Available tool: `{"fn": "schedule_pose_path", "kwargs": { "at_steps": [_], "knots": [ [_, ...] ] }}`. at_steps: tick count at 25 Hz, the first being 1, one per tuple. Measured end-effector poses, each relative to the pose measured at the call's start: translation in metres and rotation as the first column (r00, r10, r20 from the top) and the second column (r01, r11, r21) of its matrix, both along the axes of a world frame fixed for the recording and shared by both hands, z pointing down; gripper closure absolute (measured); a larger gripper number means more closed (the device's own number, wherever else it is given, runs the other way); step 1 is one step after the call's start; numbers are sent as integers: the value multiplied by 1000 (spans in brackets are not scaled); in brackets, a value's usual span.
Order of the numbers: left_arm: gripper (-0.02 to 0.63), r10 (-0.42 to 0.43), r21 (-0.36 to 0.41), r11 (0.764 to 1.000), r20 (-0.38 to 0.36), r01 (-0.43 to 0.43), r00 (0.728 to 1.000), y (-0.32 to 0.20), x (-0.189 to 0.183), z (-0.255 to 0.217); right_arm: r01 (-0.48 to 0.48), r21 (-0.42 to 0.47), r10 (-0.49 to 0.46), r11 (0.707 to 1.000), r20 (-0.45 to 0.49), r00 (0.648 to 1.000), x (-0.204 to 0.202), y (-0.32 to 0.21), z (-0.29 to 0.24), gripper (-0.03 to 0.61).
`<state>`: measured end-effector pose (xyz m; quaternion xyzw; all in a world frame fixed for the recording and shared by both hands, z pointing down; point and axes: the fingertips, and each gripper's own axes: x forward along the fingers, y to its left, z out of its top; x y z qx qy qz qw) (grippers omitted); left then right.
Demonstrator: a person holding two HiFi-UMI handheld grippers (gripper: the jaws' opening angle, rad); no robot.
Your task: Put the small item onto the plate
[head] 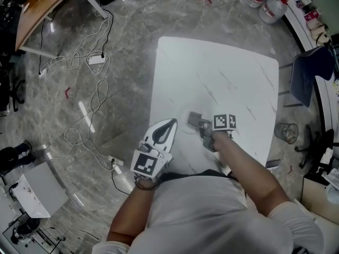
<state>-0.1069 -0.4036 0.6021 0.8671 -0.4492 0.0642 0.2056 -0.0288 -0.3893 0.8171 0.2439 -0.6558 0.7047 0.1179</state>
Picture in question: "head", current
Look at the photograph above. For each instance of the person's white shirt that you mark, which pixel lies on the person's white shirt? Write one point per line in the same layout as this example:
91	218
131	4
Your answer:
206	216

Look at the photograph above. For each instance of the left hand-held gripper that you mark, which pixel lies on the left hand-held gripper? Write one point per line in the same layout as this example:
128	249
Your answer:
144	165

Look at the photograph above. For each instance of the small grey item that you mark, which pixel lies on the small grey item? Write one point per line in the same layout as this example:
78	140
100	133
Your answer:
194	118

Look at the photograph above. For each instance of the wooden desk with white legs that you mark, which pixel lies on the wooden desk with white legs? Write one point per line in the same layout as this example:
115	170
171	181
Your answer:
39	7

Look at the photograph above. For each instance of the cardboard box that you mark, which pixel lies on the cardboard box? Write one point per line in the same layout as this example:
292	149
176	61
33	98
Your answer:
316	194

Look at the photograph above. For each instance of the person's right forearm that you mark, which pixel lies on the person's right forearm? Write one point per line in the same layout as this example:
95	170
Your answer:
246	173

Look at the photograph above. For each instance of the white curved counter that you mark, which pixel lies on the white curved counter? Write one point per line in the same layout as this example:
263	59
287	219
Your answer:
327	94

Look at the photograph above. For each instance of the white power strip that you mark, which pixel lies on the white power strip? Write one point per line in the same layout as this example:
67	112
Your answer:
115	161
97	59

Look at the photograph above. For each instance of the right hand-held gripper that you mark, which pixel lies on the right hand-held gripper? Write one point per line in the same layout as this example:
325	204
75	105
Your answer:
221	122

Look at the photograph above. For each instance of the blue chair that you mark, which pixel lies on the blue chair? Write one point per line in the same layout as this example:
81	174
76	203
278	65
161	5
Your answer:
310	73

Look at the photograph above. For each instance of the black swivel chair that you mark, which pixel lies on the black swivel chair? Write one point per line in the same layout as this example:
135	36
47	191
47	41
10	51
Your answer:
13	89

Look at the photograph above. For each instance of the white box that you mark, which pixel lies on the white box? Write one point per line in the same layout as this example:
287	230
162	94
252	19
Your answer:
39	192

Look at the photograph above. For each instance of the black office chair base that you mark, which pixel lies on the black office chair base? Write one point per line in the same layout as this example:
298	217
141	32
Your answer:
315	147

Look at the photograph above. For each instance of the person's left forearm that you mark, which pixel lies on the person's left forearm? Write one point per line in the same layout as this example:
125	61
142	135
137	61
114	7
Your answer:
129	213

